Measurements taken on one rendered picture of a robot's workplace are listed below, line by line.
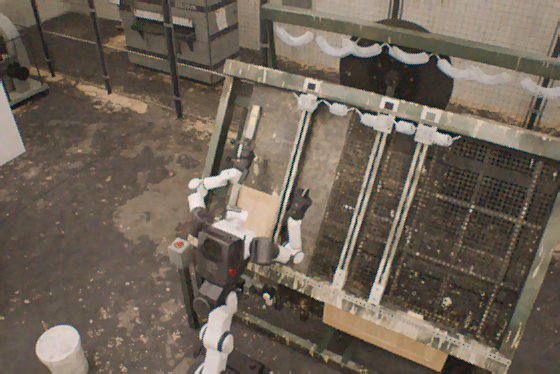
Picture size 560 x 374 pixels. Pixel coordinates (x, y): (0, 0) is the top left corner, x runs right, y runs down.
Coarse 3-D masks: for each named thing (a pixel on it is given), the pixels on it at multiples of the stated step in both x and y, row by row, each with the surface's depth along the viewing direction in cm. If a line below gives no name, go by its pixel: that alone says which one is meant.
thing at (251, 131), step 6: (252, 108) 303; (258, 108) 301; (252, 114) 304; (258, 114) 303; (258, 120) 306; (252, 126) 304; (246, 132) 306; (252, 132) 304; (252, 138) 305; (234, 186) 312; (234, 192) 312; (234, 198) 312; (234, 204) 313
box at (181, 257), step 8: (176, 240) 313; (184, 240) 313; (168, 248) 308; (176, 248) 307; (184, 248) 307; (176, 256) 308; (184, 256) 309; (192, 256) 318; (176, 264) 314; (184, 264) 312
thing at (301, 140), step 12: (300, 96) 268; (312, 96) 278; (300, 108) 282; (300, 120) 286; (312, 120) 288; (300, 132) 287; (300, 144) 287; (300, 156) 289; (288, 168) 291; (288, 180) 294; (288, 192) 292; (288, 204) 296; (276, 216) 296; (276, 228) 298; (276, 240) 297
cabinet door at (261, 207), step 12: (240, 192) 313; (252, 192) 309; (240, 204) 313; (252, 204) 310; (264, 204) 306; (276, 204) 302; (252, 216) 310; (264, 216) 306; (252, 228) 311; (264, 228) 307
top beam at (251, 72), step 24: (240, 72) 299; (264, 72) 292; (360, 96) 267; (384, 96) 261; (408, 120) 260; (432, 120) 251; (456, 120) 245; (480, 120) 240; (504, 144) 236; (528, 144) 231; (552, 144) 226
